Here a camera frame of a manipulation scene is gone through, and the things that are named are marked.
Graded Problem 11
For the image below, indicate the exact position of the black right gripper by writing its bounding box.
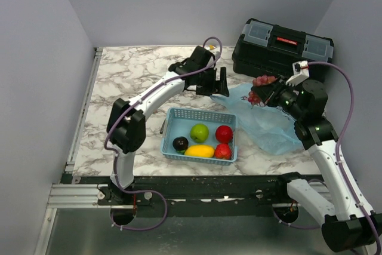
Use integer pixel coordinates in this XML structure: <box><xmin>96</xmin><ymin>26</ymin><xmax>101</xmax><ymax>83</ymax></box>
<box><xmin>252</xmin><ymin>75</ymin><xmax>306</xmax><ymax>119</ymax></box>

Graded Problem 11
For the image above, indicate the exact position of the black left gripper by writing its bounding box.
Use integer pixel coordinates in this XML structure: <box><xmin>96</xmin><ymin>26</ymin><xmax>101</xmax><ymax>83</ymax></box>
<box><xmin>196</xmin><ymin>67</ymin><xmax>229</xmax><ymax>97</ymax></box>

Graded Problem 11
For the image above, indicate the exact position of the purple fake grape bunch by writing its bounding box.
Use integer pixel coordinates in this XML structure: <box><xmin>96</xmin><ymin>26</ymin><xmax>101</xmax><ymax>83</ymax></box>
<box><xmin>247</xmin><ymin>75</ymin><xmax>277</xmax><ymax>107</ymax></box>

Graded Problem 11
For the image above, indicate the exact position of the light blue plastic bag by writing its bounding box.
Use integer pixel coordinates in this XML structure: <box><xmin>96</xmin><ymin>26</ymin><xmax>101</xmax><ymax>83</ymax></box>
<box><xmin>211</xmin><ymin>84</ymin><xmax>303</xmax><ymax>155</ymax></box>

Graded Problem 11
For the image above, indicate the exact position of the smooth red fake apple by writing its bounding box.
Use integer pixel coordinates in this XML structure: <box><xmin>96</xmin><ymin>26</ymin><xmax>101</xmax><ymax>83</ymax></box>
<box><xmin>215</xmin><ymin>125</ymin><xmax>233</xmax><ymax>144</ymax></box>

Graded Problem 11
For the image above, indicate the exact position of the green fake fruit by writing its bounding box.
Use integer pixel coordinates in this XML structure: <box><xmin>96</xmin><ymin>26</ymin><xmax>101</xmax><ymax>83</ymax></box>
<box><xmin>190</xmin><ymin>124</ymin><xmax>210</xmax><ymax>143</ymax></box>

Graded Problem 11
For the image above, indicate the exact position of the wrinkled red fake fruit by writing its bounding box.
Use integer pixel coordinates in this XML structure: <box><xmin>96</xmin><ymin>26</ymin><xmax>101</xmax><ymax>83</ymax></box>
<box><xmin>214</xmin><ymin>143</ymin><xmax>232</xmax><ymax>160</ymax></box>

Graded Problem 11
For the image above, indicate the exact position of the yellow fake fruit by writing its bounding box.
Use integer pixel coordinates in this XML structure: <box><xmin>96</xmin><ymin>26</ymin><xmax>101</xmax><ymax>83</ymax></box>
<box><xmin>184</xmin><ymin>145</ymin><xmax>215</xmax><ymax>158</ymax></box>

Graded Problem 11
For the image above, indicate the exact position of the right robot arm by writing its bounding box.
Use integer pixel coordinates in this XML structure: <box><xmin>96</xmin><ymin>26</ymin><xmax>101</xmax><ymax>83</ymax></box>
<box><xmin>251</xmin><ymin>79</ymin><xmax>381</xmax><ymax>252</ymax></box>

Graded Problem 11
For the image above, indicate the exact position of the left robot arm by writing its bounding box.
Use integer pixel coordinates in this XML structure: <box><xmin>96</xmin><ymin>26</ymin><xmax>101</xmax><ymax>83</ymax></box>
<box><xmin>104</xmin><ymin>45</ymin><xmax>229</xmax><ymax>204</ymax></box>

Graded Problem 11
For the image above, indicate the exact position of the dark purple fake mangosteen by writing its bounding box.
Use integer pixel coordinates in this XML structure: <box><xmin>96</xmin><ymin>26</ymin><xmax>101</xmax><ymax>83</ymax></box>
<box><xmin>172</xmin><ymin>136</ymin><xmax>189</xmax><ymax>154</ymax></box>

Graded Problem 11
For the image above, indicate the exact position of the black plastic toolbox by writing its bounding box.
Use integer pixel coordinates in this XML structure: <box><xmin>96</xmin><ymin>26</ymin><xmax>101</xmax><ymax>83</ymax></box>
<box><xmin>232</xmin><ymin>19</ymin><xmax>334</xmax><ymax>78</ymax></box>

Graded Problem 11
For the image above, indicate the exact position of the light blue plastic basket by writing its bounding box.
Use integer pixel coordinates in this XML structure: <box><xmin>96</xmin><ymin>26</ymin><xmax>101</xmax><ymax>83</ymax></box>
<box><xmin>160</xmin><ymin>107</ymin><xmax>238</xmax><ymax>165</ymax></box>

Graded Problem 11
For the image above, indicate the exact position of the aluminium extrusion bar left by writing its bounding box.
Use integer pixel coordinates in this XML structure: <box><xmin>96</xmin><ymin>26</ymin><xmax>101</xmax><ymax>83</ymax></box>
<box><xmin>47</xmin><ymin>184</ymin><xmax>111</xmax><ymax>209</ymax></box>

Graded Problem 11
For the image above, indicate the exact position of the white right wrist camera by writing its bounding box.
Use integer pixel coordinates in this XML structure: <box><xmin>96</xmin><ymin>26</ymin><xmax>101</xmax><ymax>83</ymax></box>
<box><xmin>286</xmin><ymin>60</ymin><xmax>309</xmax><ymax>87</ymax></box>

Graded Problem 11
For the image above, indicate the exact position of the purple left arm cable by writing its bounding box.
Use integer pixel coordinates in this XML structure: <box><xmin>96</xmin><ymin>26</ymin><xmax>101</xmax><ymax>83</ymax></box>
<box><xmin>103</xmin><ymin>36</ymin><xmax>223</xmax><ymax>232</ymax></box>

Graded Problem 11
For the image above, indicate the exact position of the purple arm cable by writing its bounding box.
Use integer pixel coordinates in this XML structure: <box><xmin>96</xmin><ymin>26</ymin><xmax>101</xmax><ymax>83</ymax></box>
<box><xmin>272</xmin><ymin>61</ymin><xmax>382</xmax><ymax>255</ymax></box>
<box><xmin>103</xmin><ymin>36</ymin><xmax>223</xmax><ymax>232</ymax></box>

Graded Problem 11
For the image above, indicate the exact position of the black front mounting rail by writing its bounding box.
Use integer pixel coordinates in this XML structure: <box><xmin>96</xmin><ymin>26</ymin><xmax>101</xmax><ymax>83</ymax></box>
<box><xmin>59</xmin><ymin>174</ymin><xmax>298</xmax><ymax>217</ymax></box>

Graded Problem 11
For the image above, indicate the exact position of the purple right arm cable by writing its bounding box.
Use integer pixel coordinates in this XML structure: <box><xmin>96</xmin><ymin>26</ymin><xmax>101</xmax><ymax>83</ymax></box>
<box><xmin>272</xmin><ymin>61</ymin><xmax>382</xmax><ymax>255</ymax></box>

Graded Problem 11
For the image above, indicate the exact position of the aluminium left side rail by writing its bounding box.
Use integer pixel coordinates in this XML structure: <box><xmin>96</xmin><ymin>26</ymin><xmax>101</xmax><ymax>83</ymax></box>
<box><xmin>64</xmin><ymin>47</ymin><xmax>103</xmax><ymax>174</ymax></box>

